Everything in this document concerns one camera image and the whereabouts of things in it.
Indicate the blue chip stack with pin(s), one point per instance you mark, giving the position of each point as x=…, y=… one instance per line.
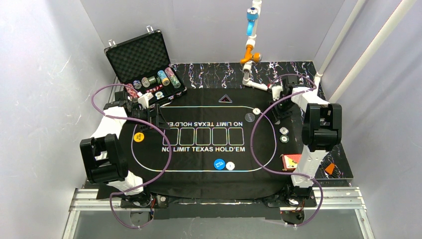
x=163, y=78

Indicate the black poker table mat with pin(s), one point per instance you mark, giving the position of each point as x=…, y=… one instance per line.
x=205, y=125

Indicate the pink green chip stack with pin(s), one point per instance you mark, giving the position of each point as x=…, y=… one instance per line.
x=172, y=77

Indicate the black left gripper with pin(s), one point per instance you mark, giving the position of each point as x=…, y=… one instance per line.
x=149, y=113

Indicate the blue small blind button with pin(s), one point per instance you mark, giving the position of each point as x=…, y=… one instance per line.
x=219, y=164

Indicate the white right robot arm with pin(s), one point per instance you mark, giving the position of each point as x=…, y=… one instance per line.
x=322, y=123

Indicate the red playing card box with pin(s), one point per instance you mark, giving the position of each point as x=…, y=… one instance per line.
x=290, y=161

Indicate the clear dealer button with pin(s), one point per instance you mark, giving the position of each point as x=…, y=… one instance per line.
x=249, y=117

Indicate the white blue poker chip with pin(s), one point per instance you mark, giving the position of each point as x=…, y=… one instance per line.
x=284, y=131

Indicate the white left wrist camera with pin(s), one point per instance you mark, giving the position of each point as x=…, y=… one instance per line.
x=143, y=100

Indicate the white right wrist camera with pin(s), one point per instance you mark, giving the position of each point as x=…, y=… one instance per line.
x=277, y=92

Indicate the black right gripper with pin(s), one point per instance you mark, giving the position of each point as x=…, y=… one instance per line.
x=281, y=106

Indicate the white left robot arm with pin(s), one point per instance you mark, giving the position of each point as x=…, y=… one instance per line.
x=102, y=154

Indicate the orange black small tool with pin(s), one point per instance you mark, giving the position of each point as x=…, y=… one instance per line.
x=329, y=169

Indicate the white pvc pipe frame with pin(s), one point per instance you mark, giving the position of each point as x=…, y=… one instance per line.
x=296, y=36

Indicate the black aluminium chip case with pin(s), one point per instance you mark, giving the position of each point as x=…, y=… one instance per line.
x=138, y=61

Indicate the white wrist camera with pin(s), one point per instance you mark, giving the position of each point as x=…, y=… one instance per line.
x=277, y=92
x=143, y=100

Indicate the red poker chip stack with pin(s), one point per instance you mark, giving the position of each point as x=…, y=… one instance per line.
x=131, y=90

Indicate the yellow big blind button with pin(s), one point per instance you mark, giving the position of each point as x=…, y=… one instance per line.
x=138, y=137

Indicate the white grey poker chip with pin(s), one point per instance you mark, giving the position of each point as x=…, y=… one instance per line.
x=230, y=166
x=256, y=111

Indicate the green poker chip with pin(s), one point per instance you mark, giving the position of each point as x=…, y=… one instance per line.
x=284, y=139

